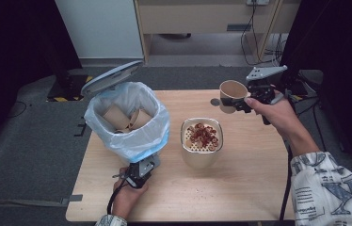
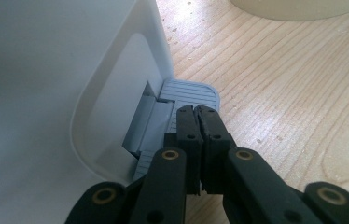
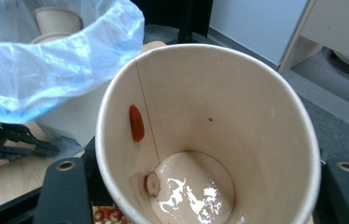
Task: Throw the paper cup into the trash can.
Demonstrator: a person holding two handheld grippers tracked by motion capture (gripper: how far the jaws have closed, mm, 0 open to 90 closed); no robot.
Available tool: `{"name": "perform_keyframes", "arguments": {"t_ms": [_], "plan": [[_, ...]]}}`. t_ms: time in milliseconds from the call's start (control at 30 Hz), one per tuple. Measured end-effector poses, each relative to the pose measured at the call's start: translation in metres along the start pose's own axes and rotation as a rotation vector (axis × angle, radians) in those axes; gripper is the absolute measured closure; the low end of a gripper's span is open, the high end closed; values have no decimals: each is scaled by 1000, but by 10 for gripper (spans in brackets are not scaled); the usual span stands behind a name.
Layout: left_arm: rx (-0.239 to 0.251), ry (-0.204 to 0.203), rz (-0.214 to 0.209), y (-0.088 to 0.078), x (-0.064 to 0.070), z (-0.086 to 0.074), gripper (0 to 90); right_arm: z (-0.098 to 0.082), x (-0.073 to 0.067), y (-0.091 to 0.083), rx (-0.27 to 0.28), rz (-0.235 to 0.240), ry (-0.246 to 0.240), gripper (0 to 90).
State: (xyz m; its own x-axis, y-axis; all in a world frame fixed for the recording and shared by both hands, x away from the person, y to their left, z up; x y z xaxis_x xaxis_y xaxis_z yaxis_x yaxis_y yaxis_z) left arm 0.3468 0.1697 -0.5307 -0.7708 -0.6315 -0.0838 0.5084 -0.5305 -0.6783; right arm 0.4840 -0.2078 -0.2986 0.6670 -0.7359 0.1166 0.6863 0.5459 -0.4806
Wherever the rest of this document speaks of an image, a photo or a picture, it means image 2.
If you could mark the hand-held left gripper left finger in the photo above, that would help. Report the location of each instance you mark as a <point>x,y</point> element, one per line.
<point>188,130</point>

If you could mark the white pedal trash can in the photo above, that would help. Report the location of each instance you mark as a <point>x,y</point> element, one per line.
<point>54,93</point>

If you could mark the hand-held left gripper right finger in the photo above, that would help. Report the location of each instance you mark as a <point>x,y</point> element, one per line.
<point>214,133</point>

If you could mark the beige strainer pot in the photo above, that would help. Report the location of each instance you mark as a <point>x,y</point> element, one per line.
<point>300,9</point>

